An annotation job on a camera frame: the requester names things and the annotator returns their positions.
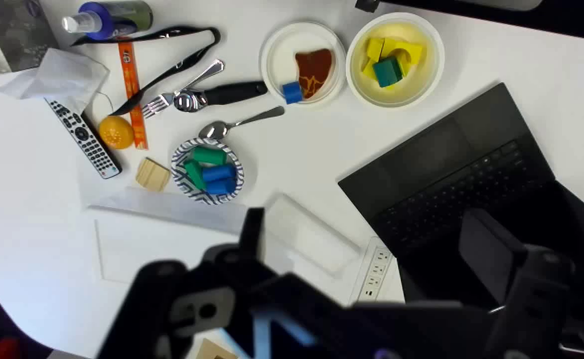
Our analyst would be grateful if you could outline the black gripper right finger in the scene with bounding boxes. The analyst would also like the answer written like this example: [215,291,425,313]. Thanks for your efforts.
[457,207,530,305]

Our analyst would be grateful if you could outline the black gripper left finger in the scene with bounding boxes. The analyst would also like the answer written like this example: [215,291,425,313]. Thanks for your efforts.
[237,205,267,263]

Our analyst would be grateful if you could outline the patterned blue white bowl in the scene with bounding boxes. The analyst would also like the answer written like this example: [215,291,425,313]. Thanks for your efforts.
[170,136,247,207]

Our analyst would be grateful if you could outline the blue block in patterned bowl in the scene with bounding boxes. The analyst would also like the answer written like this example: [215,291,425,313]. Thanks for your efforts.
[199,164,239,199]

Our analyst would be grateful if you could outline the white foam box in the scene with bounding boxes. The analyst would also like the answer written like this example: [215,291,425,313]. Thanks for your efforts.
[90,190,367,295]

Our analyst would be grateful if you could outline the silver spoon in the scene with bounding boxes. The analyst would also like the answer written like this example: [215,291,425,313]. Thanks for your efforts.
[197,104,287,144]

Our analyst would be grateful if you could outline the flat wooden block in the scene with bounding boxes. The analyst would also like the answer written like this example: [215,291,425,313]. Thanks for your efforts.
[134,156,173,194]

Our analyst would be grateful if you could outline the white power strip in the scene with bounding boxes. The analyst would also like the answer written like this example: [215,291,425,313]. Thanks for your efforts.
[349,241,397,307]

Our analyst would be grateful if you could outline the small blue block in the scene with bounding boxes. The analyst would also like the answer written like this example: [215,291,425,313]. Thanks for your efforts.
[279,80,305,106]

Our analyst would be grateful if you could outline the silver fork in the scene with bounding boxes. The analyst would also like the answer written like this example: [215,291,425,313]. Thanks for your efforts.
[140,58,227,122]

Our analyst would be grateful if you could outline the orange ball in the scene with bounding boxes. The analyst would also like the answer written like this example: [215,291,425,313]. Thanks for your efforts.
[96,116,138,152]

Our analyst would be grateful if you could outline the brown toy piece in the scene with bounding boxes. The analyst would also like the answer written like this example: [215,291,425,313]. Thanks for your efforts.
[293,46,335,102]

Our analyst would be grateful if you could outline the white plate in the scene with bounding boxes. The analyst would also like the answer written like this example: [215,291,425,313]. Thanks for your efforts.
[257,20,349,110]

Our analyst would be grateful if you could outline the orange ruler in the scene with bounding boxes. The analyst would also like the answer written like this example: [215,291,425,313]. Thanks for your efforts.
[116,40,152,152]

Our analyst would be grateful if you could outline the grey remote control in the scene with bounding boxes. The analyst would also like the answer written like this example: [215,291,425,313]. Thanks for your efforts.
[44,98,124,182]

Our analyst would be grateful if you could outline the green block in white bowl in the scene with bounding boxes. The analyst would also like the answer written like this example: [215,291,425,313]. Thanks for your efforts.
[371,54,405,90]

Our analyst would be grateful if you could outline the yellow blocks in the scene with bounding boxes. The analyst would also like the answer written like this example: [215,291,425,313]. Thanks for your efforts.
[359,34,427,84]

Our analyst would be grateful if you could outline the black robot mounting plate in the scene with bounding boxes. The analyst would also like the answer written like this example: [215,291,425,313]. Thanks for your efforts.
[355,0,584,44]

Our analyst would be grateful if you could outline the white tissue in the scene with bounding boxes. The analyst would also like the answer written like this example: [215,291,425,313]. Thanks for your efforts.
[0,46,112,116]

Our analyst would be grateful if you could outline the spray bottle with blue band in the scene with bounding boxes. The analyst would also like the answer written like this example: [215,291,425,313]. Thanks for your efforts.
[60,0,156,40]

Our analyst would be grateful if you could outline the marbled tissue box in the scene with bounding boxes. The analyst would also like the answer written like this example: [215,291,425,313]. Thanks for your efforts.
[0,0,56,76]

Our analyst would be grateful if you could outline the black-handled scoop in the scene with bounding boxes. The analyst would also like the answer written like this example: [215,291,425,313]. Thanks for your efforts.
[171,80,271,114]

